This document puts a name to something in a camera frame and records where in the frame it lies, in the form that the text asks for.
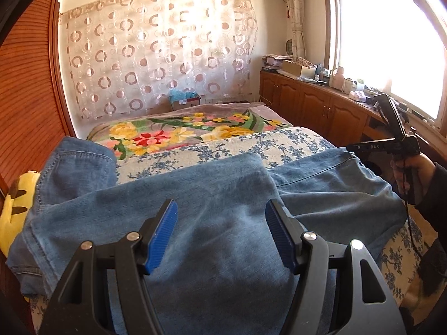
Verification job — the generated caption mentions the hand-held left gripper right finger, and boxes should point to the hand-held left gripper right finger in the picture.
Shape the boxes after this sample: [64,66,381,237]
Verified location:
[265,199,408,335]

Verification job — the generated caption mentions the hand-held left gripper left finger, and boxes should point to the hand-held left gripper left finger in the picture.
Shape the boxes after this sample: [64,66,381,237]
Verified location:
[38,199,179,335]

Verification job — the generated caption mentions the blue denim pants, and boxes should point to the blue denim pants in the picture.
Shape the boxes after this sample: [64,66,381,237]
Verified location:
[5,136,408,335]

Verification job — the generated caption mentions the person's right forearm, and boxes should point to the person's right forearm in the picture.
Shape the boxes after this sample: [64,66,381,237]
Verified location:
[414,162,447,299]

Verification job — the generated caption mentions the person's right hand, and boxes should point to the person's right hand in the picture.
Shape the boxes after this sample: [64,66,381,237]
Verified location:
[391,152,438,205]

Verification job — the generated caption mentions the wooden cabinet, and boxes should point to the wooden cabinet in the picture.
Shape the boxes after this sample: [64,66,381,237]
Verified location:
[259,69,447,185]

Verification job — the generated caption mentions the window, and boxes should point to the window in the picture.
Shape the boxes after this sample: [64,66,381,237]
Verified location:
[327,0,447,123]

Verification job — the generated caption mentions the blue floral bedsheet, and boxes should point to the blue floral bedsheet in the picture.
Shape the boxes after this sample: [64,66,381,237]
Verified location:
[30,126,432,335]

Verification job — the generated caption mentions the clutter of papers and boxes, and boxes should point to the clutter of papers and boxes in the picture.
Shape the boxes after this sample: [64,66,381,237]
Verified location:
[263,38,331,82]

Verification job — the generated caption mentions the colourful floral blanket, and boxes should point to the colourful floral blanket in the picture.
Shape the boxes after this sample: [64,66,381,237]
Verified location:
[85,102,294,162]

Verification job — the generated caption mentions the cardboard box with blue cloth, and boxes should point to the cardboard box with blue cloth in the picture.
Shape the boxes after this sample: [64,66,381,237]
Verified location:
[168,89,202,113]

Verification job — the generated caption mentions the tied-back side curtain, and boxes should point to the tied-back side curtain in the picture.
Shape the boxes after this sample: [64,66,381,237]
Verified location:
[281,0,308,61]

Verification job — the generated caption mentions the yellow plush toy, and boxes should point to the yellow plush toy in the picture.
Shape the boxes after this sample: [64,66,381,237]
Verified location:
[0,170,42,258]

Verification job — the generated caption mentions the circle-patterned sheer curtain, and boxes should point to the circle-patterned sheer curtain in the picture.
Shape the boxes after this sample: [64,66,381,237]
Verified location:
[59,0,260,122]

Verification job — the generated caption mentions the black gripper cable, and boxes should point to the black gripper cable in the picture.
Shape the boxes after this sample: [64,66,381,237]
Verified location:
[401,167,425,255]

